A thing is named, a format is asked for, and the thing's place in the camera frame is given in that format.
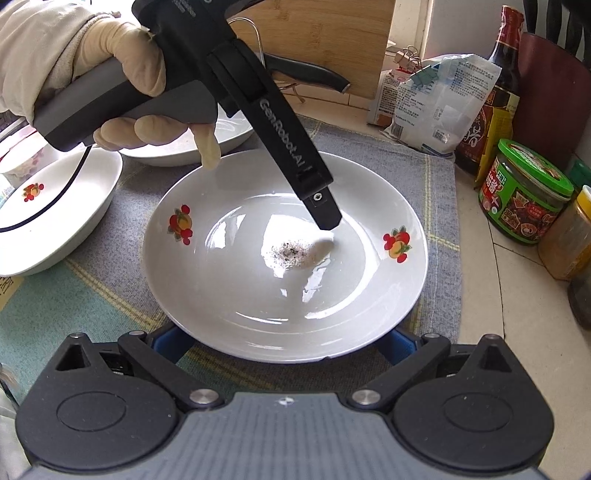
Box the bamboo cutting board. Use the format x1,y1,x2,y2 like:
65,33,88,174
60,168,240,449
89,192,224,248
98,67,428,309
228,0,398,100

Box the green lid sauce jar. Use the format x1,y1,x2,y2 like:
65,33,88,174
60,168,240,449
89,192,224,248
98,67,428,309
479,138,574,245

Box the silver binder clip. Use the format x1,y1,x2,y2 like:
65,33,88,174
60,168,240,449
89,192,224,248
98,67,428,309
394,46,423,72

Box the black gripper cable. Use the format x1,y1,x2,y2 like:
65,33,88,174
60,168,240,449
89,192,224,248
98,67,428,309
0,144,93,233

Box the white plastic bottle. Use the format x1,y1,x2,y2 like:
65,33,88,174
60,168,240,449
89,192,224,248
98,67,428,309
367,69,407,126

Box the person's light jacket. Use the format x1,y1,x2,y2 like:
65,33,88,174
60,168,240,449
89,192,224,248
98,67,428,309
0,360,29,480

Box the person's left forearm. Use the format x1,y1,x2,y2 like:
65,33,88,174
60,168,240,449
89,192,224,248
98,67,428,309
0,0,100,125

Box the yellow lid spice jar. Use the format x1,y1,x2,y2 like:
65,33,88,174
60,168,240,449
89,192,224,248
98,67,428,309
538,185,591,282

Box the yellow printed label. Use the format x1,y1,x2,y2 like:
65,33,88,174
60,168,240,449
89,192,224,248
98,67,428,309
0,275,25,317

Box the white printed tub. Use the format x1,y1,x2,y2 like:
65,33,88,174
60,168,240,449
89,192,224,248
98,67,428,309
0,131,49,176

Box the white deep plate fruit print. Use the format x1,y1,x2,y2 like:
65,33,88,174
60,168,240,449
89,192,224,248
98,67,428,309
119,111,256,168
0,148,124,278

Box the black handled kitchen knife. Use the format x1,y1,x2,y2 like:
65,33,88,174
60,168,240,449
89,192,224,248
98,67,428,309
265,53,352,93

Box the green binder clip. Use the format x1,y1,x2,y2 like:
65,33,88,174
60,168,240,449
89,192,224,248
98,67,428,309
407,64,440,89

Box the dark soy sauce bottle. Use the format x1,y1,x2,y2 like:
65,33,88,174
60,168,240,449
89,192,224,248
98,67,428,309
455,4,525,190

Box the dark red holder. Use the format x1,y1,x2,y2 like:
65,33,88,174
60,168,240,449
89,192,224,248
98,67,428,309
512,31,591,162

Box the person's left hand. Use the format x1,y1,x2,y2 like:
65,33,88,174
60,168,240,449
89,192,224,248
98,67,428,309
73,17,223,171

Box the grey teal checked cloth mat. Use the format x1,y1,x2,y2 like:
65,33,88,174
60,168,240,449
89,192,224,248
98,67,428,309
0,113,462,402

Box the white plate two fruit prints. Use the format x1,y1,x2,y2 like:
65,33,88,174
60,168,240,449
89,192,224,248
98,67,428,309
142,150,428,365

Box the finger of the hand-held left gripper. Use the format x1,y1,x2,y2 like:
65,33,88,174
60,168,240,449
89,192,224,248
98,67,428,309
300,179,345,232

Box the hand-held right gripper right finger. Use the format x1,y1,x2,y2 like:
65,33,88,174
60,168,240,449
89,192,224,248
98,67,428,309
348,325,518,411

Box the black utensil handle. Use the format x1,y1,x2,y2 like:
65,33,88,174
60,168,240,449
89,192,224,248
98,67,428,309
523,0,540,34
558,0,591,54

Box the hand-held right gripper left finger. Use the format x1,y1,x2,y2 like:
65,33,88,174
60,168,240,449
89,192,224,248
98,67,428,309
54,323,225,414

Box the white printed plastic bag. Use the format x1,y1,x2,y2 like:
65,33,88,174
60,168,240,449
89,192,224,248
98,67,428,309
383,54,503,160

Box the steel wire rack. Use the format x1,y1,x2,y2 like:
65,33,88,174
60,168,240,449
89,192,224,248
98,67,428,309
229,17,308,104

